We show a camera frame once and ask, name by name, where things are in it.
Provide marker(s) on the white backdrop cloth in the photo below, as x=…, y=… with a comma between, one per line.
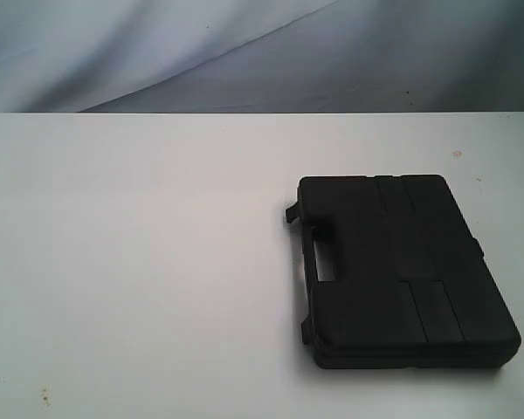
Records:
x=261, y=56

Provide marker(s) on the black plastic tool case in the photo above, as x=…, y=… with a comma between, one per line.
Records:
x=395, y=278

